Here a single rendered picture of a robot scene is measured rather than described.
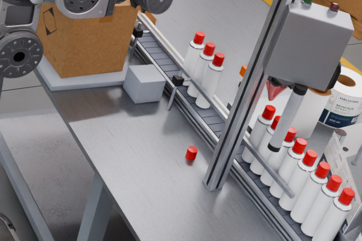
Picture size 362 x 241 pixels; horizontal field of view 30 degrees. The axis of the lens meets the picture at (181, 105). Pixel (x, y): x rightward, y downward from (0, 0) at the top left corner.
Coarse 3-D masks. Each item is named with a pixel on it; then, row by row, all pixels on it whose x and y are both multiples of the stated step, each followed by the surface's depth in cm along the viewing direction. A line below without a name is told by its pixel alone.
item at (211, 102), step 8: (144, 24) 248; (152, 32) 244; (160, 40) 241; (168, 48) 238; (176, 64) 233; (184, 72) 229; (192, 80) 226; (200, 88) 222; (208, 96) 220; (216, 104) 217; (224, 112) 214; (224, 120) 213; (248, 144) 204; (256, 152) 202; (264, 160) 199; (272, 168) 197; (272, 176) 196; (280, 184) 193; (288, 192) 191
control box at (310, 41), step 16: (288, 16) 164; (304, 16) 164; (320, 16) 166; (336, 16) 168; (288, 32) 167; (304, 32) 166; (320, 32) 166; (336, 32) 166; (352, 32) 165; (272, 48) 171; (288, 48) 169; (304, 48) 169; (320, 48) 168; (336, 48) 168; (272, 64) 172; (288, 64) 171; (304, 64) 171; (320, 64) 171; (336, 64) 170; (288, 80) 174; (304, 80) 174; (320, 80) 173
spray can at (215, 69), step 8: (216, 56) 218; (224, 56) 218; (208, 64) 221; (216, 64) 219; (208, 72) 220; (216, 72) 219; (208, 80) 221; (216, 80) 221; (208, 88) 223; (216, 88) 225; (200, 96) 226; (200, 104) 227; (208, 104) 227
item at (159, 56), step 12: (144, 36) 258; (144, 48) 251; (156, 48) 252; (156, 60) 245; (168, 60) 248; (168, 72) 241; (204, 120) 223; (216, 120) 224; (216, 132) 219; (240, 144) 217; (240, 156) 212; (264, 192) 201; (276, 204) 198; (288, 216) 195
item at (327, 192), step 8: (336, 176) 181; (328, 184) 181; (336, 184) 180; (320, 192) 183; (328, 192) 181; (336, 192) 182; (320, 200) 183; (328, 200) 182; (312, 208) 186; (320, 208) 184; (328, 208) 184; (312, 216) 186; (320, 216) 185; (304, 224) 189; (312, 224) 187; (304, 232) 190; (312, 232) 189
